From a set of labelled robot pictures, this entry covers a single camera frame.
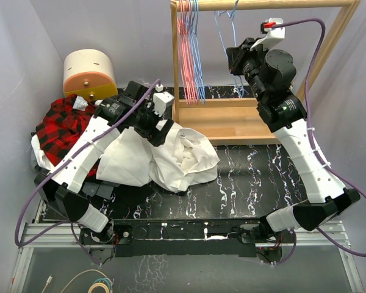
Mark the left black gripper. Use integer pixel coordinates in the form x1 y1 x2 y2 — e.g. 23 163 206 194
134 101 173 147

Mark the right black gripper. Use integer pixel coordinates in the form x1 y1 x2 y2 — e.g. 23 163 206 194
227 39 270 103

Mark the white shirt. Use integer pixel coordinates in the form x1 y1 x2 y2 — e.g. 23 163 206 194
30 121 221 193

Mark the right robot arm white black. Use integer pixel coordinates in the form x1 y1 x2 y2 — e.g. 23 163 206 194
226 38 361 242

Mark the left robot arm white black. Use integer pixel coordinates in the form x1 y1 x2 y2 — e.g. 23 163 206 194
38 81 174 244

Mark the red black plaid shirt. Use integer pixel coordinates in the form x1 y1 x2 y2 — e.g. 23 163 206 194
35 95 96 167

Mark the blue hangers bundle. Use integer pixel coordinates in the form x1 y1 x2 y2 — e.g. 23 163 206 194
190 1 206 104

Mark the pink hangers bundle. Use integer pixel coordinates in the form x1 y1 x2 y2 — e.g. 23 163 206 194
177 1 198 104

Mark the wooden clothes rack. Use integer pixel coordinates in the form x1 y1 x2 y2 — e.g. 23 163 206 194
170 1 360 145

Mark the black garment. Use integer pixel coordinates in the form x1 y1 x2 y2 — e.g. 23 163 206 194
109 185 153 219

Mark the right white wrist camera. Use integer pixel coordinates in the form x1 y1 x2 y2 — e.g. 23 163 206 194
249 18 285 51

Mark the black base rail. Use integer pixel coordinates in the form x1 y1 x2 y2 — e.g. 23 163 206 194
80 218 296 261

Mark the coiled cream cable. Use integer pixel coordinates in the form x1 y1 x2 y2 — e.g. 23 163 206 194
45 269 115 293

